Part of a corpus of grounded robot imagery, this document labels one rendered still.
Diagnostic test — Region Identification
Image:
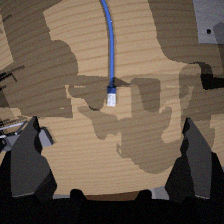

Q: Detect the blue network cable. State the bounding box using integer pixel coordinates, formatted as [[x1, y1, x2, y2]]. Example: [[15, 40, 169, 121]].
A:
[[101, 0, 114, 87]]

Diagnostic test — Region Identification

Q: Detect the grey network port rack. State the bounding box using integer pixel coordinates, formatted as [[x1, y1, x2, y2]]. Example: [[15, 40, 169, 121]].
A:
[[0, 72, 53, 153]]

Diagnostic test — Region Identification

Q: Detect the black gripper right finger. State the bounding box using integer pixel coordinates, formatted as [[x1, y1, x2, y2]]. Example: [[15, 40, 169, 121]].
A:
[[165, 117, 224, 224]]

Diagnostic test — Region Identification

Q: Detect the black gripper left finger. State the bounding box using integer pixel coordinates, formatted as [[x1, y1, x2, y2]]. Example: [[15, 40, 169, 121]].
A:
[[0, 116, 57, 224]]

